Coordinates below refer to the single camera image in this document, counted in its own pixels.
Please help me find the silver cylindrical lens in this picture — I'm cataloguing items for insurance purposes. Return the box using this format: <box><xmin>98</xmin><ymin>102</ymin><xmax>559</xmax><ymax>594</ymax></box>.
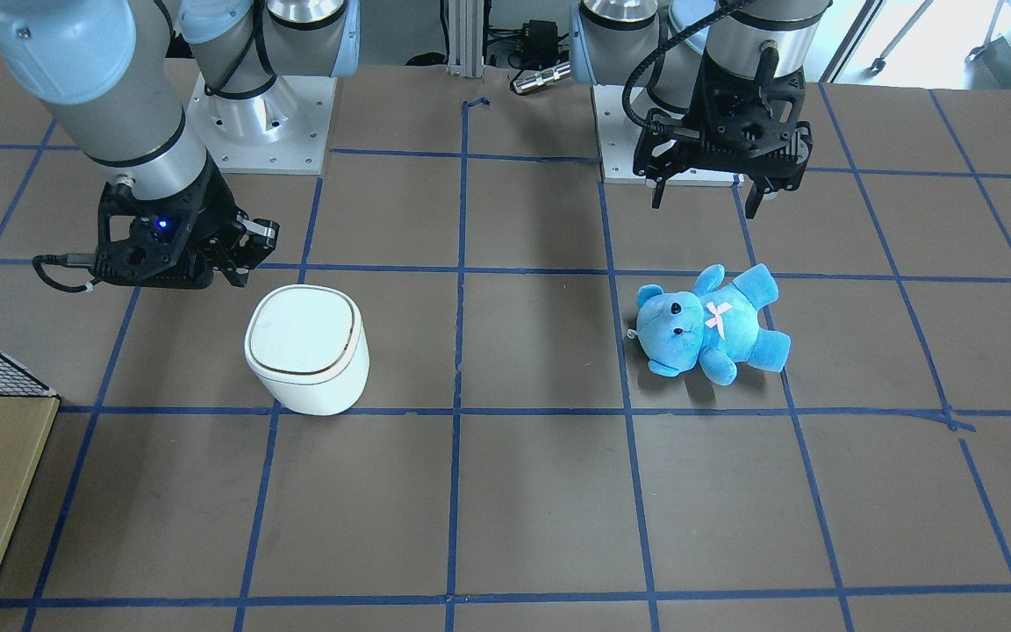
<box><xmin>509</xmin><ymin>61</ymin><xmax>572</xmax><ymax>97</ymax></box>

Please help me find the white trash can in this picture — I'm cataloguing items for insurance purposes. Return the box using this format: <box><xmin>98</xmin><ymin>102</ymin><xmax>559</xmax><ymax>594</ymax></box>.
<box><xmin>242</xmin><ymin>284</ymin><xmax>370</xmax><ymax>416</ymax></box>

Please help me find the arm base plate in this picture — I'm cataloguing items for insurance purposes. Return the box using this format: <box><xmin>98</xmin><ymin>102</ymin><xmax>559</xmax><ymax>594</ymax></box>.
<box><xmin>592</xmin><ymin>83</ymin><xmax>752</xmax><ymax>187</ymax></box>
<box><xmin>186</xmin><ymin>75</ymin><xmax>340</xmax><ymax>176</ymax></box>

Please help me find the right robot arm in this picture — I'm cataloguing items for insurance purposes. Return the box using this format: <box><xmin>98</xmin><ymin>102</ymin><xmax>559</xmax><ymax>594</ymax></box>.
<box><xmin>0</xmin><ymin>1</ymin><xmax>361</xmax><ymax>293</ymax></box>

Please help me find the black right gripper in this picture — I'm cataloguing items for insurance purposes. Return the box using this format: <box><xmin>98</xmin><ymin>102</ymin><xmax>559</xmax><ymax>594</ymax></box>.
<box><xmin>95</xmin><ymin>167</ymin><xmax>280</xmax><ymax>291</ymax></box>

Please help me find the blue teddy bear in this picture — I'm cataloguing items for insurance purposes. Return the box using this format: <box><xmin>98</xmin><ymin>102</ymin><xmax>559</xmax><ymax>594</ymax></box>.
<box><xmin>627</xmin><ymin>263</ymin><xmax>792</xmax><ymax>385</ymax></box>

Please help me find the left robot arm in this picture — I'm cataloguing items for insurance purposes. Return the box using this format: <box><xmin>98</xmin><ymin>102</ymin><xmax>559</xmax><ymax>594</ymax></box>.
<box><xmin>569</xmin><ymin>1</ymin><xmax>829</xmax><ymax>219</ymax></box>

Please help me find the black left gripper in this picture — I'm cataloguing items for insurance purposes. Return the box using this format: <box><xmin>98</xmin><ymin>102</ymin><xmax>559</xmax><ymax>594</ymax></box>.
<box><xmin>631</xmin><ymin>54</ymin><xmax>814</xmax><ymax>219</ymax></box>

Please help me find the aluminium frame post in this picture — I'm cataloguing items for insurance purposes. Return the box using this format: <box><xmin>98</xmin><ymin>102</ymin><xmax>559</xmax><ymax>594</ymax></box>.
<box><xmin>442</xmin><ymin>0</ymin><xmax>488</xmax><ymax>80</ymax></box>

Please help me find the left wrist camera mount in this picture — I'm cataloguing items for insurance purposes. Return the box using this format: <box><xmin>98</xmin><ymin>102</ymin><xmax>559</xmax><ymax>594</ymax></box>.
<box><xmin>690</xmin><ymin>47</ymin><xmax>806</xmax><ymax>173</ymax></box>

